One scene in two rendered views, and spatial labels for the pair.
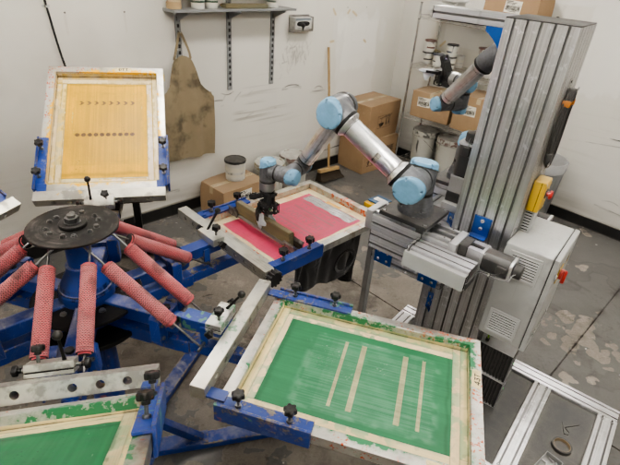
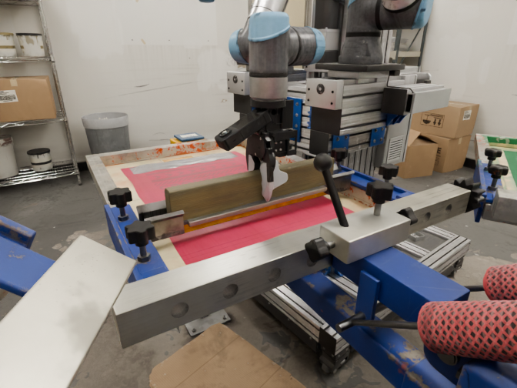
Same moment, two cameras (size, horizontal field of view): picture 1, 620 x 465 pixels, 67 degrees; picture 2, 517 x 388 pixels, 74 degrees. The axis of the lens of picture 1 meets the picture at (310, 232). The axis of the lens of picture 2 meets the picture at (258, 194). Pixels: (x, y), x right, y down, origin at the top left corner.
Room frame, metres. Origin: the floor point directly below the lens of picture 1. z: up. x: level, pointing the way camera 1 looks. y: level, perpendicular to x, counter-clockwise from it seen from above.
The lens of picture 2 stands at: (1.80, 0.90, 1.30)
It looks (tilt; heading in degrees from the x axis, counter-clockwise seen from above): 23 degrees down; 285
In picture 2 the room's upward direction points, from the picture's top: straight up
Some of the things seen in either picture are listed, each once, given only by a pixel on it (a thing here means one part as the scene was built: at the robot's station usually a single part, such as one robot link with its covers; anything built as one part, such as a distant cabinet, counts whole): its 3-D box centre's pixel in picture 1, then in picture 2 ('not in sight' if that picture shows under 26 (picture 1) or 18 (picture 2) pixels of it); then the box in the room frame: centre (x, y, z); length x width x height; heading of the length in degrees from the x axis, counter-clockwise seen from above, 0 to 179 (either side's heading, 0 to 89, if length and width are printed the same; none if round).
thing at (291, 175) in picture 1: (289, 174); (292, 46); (1.94, 0.12, 1.31); 0.11 x 0.11 x 0.08; 64
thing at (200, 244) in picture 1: (200, 248); (391, 276); (1.72, 0.48, 1.02); 0.17 x 0.06 x 0.05; 136
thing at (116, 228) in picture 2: (224, 211); (135, 249); (2.15, 0.45, 0.98); 0.30 x 0.05 x 0.07; 136
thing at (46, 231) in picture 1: (101, 357); not in sight; (1.37, 0.82, 0.67); 0.39 x 0.39 x 1.35
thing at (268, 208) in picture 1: (268, 201); (271, 128); (1.96, 0.21, 1.15); 0.09 x 0.08 x 0.12; 46
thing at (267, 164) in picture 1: (268, 170); (269, 45); (1.96, 0.21, 1.31); 0.09 x 0.08 x 0.11; 64
